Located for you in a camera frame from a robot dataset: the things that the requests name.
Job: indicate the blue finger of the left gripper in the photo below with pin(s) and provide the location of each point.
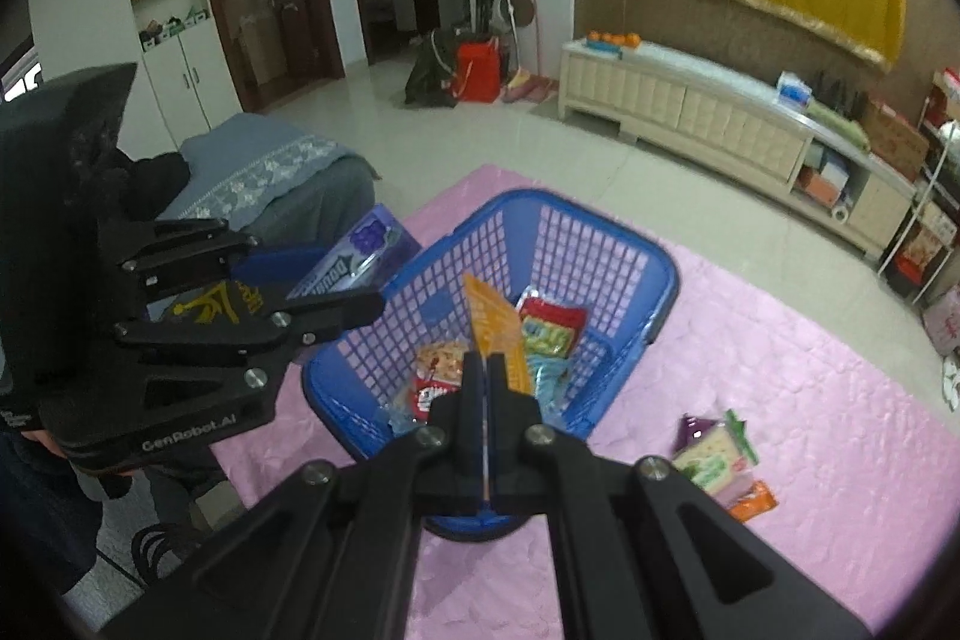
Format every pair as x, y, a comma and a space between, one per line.
313, 320
277, 265

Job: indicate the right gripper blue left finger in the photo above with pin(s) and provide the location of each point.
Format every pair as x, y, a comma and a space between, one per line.
468, 436

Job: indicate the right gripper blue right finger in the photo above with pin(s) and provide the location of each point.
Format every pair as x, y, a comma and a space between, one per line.
510, 414

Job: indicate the red peanut snack bag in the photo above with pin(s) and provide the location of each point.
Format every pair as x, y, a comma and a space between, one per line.
437, 370

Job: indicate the orange yellow snack pouch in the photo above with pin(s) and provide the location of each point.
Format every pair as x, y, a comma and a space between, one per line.
496, 329

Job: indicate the light blue cartoon snack bag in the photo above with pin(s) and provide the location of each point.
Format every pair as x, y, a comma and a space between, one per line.
549, 377

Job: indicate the purple gum pack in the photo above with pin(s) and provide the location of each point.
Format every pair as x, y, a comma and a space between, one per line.
367, 256

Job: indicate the red green snack bag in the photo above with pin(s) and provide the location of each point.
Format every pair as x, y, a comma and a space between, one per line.
551, 328

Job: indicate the green label cracker pack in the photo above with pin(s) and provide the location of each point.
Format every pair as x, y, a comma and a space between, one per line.
716, 455

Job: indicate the orange sausage snack pack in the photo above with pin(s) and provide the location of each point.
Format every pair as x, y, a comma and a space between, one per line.
755, 502

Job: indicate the person's left hand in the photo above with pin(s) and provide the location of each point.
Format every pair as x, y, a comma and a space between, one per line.
45, 439

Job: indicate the grey blue covered chair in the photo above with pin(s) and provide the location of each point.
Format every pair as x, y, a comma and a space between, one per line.
279, 183

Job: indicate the blue plastic basket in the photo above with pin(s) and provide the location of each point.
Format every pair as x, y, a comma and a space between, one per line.
401, 478

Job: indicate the dark bag on floor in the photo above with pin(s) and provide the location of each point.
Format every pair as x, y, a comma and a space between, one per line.
432, 75

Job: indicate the red shopping bag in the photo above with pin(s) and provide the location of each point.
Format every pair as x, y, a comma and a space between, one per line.
477, 71

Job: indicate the broom with red head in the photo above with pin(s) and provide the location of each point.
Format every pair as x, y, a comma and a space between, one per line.
527, 80

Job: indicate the cream tv cabinet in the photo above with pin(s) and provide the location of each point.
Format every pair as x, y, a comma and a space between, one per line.
737, 127

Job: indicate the plate of oranges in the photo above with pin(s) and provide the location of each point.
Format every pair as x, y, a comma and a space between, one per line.
613, 43

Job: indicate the blue tissue pack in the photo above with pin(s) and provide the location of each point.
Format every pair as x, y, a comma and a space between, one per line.
793, 92

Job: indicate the folded green cloth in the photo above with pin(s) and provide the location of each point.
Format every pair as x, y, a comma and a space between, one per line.
851, 130

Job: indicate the white slippers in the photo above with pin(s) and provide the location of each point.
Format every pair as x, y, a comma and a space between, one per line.
950, 381

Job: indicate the pink gift bag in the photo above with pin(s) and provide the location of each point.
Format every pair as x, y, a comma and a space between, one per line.
941, 321

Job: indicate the white metal shelf rack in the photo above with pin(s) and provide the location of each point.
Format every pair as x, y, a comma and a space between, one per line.
926, 243

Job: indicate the cardboard box on cabinet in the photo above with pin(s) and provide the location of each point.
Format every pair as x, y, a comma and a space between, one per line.
893, 139

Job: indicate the white wall cupboard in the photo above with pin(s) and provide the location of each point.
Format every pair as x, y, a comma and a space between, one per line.
185, 65

